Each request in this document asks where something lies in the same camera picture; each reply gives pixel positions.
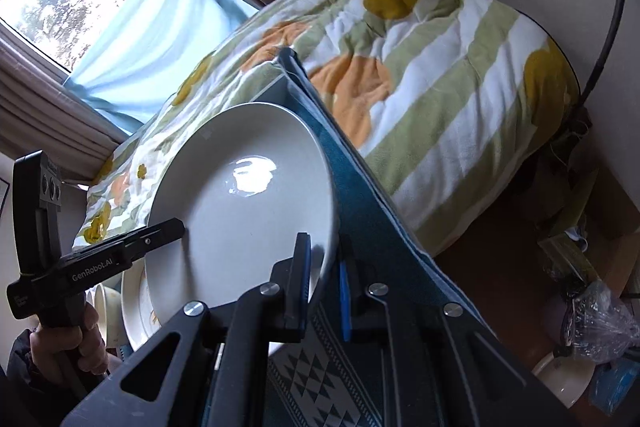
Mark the cardboard box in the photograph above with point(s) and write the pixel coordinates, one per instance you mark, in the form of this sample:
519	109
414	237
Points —
615	252

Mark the green packet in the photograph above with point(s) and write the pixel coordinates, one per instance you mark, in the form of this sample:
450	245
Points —
562	254

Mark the blue patterned tablecloth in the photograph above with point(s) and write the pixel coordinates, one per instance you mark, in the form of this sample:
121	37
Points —
360	187

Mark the black curved tube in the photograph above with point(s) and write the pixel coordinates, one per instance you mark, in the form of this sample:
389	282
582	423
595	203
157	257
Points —
612	32

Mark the person's left hand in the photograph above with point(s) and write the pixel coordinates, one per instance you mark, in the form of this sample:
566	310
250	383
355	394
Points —
92	337

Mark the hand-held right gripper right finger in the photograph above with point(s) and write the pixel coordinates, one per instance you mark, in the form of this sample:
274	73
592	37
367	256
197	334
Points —
345	297

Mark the person's left forearm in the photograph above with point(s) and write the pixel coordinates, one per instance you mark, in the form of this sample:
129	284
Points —
15	372

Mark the floral striped blanket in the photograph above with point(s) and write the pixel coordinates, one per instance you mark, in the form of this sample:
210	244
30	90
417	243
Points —
440	72

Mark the blue packet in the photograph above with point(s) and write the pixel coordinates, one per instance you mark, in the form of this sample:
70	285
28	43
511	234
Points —
620	382

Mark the light blue curtain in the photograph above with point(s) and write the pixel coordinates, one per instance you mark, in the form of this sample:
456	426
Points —
150	42

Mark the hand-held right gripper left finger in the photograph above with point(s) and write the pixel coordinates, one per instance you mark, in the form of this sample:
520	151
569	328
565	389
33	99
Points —
302	277

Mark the cream bowl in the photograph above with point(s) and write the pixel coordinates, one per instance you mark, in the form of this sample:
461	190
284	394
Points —
111	312

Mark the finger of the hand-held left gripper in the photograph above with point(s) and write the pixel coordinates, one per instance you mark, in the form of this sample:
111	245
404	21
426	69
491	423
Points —
157	234

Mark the white bowl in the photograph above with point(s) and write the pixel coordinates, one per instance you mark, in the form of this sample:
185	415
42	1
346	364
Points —
560	382

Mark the picture frame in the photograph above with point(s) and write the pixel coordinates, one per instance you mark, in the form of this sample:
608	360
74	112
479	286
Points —
3	197

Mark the grey plate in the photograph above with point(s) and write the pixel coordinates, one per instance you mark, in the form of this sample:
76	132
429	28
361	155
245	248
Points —
240	227

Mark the clear plastic bag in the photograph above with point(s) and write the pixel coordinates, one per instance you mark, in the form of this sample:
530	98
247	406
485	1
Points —
600	322

